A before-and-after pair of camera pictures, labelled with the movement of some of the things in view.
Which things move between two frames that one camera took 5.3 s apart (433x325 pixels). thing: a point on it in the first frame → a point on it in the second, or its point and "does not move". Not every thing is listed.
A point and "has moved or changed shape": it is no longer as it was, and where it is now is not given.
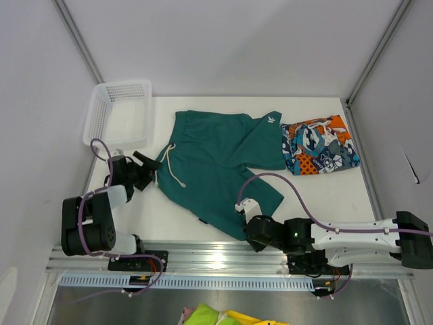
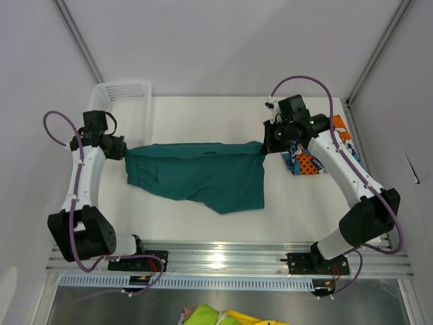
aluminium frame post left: x=81 y=41 does not move
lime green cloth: x=206 y=315 does not move
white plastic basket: x=120 y=113 does not move
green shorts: x=201 y=170 has moved or changed shape
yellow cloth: x=252 y=320 does not move
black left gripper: x=146 y=173 → x=120 y=146
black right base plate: x=314 y=264 does not move
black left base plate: x=141 y=264 does not move
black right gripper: x=256 y=246 → x=270 y=145
